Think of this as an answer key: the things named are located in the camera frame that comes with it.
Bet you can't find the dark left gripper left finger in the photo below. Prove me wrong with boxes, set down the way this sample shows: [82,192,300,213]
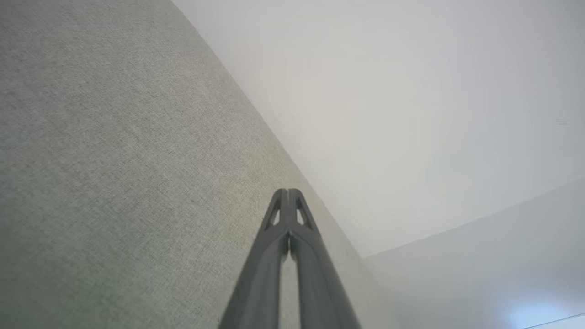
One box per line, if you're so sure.
[218,188,290,329]

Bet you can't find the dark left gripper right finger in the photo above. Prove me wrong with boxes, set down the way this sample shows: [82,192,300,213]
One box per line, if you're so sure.
[287,188,362,329]

